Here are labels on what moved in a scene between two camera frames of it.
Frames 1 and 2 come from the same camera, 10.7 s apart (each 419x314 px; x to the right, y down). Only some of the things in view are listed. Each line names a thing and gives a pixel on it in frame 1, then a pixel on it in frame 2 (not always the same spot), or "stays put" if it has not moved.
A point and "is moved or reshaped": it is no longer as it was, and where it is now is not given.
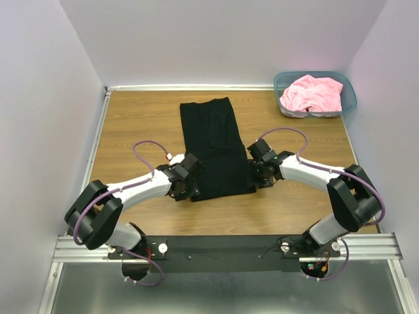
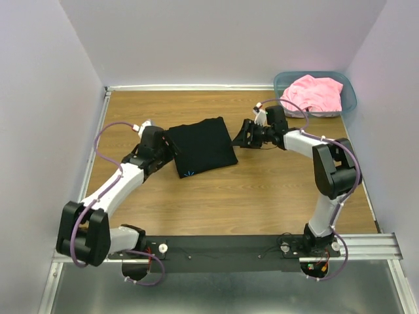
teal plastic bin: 284,79 stays put
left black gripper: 193,191 to 173,148
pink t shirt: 313,94 stays put
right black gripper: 262,184 to 248,127
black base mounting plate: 218,253 stays put
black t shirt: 213,135 is moved or reshaped
